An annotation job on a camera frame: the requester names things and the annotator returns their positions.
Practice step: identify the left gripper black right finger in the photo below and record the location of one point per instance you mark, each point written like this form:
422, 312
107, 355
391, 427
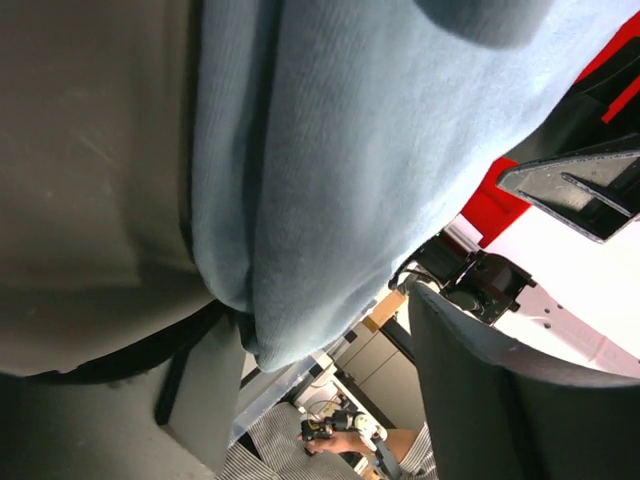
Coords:
500, 409

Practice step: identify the red plastic bin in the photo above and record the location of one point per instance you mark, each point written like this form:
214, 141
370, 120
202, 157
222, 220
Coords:
619, 60

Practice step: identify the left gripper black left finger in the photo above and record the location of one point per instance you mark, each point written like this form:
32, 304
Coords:
160, 409

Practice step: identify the grey-blue polo shirt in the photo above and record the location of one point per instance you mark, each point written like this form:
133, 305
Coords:
333, 138

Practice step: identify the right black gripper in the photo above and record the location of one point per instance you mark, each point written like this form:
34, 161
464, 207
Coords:
595, 194

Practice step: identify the person in striped shirt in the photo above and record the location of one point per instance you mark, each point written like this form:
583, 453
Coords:
273, 449

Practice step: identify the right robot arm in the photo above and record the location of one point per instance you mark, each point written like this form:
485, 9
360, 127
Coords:
547, 249

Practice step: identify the cardboard box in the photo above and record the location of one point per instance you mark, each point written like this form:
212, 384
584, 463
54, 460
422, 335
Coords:
383, 311

